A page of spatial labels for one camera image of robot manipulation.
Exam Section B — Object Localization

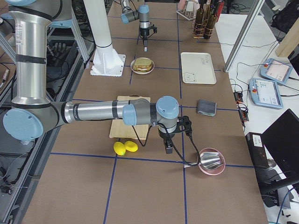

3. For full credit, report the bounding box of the white wire cup rack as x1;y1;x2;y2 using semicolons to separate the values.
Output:
177;0;200;21

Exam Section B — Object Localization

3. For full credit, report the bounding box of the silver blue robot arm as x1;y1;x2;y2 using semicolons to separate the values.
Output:
3;0;178;154

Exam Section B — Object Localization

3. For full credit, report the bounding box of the black computer box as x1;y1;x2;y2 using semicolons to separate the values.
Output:
245;132;269;169

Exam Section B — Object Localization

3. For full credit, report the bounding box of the orange black usb hub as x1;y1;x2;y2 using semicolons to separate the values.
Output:
234;91;249;124

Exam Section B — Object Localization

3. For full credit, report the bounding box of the aluminium frame post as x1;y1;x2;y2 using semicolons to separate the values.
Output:
224;0;265;72

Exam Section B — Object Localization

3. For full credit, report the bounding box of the blue teach pendant near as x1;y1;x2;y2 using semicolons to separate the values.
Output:
249;78;284;109

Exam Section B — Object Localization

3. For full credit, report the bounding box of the white round plate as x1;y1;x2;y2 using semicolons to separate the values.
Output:
130;57;155;75

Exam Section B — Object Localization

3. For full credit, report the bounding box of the bread slice under egg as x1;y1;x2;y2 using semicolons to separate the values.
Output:
133;67;153;73

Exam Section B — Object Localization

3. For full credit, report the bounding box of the bread slice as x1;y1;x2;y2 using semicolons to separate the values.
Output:
133;67;153;73
133;58;153;68

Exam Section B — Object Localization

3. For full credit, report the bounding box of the copper wire bottle rack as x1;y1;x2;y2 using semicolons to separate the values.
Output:
193;20;215;39

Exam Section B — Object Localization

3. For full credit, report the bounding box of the grey folded cloth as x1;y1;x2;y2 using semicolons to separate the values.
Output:
197;99;217;116

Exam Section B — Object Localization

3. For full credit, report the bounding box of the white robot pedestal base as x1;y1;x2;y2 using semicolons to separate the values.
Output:
84;0;126;77

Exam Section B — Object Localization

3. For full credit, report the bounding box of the yellow lemon outer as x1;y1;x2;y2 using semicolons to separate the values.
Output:
113;141;126;156

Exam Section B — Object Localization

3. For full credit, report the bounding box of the dark wine bottle right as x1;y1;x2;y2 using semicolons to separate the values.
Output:
204;6;217;39

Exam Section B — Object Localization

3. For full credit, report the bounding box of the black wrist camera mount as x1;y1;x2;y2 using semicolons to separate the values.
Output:
175;116;192;137

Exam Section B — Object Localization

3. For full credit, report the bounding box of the pink bowl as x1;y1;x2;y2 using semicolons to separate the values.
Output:
199;148;226;175

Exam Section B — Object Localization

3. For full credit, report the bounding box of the black monitor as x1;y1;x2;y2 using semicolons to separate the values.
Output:
259;109;299;194

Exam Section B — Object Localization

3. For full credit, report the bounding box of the blue teach pendant far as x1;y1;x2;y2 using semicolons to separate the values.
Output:
260;58;293;85

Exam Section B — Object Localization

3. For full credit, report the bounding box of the yellow lemon near board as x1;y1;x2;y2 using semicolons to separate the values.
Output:
124;141;138;152

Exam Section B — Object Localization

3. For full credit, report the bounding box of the cream bear tray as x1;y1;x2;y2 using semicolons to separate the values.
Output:
180;52;216;84

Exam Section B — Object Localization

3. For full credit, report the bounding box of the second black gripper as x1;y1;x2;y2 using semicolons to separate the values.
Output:
139;28;150;52

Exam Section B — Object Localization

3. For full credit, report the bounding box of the blue teach pendant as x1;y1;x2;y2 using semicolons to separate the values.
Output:
260;58;293;85
249;78;284;109

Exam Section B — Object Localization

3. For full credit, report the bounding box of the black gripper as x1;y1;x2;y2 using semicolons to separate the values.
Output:
158;131;175;154

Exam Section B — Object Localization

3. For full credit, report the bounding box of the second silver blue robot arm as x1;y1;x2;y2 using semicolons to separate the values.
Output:
120;0;157;52

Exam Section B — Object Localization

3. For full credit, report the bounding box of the dark wine bottle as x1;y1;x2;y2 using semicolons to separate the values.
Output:
194;0;206;36
204;6;217;39

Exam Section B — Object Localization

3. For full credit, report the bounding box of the wooden cutting board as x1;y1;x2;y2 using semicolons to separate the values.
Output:
109;95;150;140

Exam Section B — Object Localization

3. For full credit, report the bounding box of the metal scoop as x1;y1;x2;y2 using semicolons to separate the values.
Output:
184;152;224;170

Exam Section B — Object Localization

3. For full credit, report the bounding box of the dark wine bottle left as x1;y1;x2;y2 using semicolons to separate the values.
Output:
194;0;206;36

